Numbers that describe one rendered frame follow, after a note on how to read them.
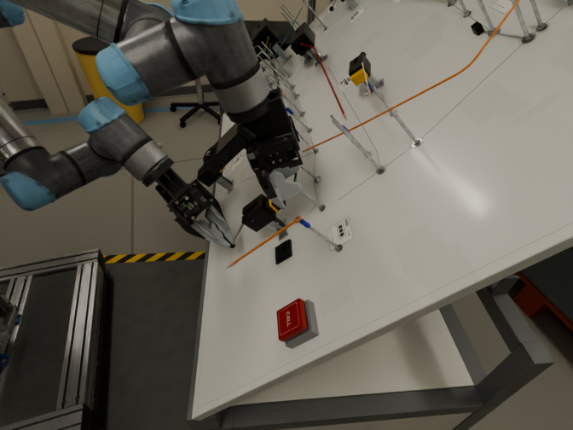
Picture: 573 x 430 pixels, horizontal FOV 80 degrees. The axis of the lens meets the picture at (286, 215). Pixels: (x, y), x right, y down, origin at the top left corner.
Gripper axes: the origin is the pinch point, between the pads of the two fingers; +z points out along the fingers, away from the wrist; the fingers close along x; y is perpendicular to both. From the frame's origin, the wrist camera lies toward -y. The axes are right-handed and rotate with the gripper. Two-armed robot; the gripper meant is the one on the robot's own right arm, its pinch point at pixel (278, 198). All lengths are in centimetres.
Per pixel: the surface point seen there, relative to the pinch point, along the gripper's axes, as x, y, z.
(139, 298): 50, -105, 85
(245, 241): 3.7, -12.6, 13.6
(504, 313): -17.5, 35.5, 28.1
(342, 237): -10.7, 10.1, 3.0
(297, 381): -22.0, -7.8, 32.9
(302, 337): -25.4, 1.1, 5.6
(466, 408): -28, 25, 45
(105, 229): 101, -138, 75
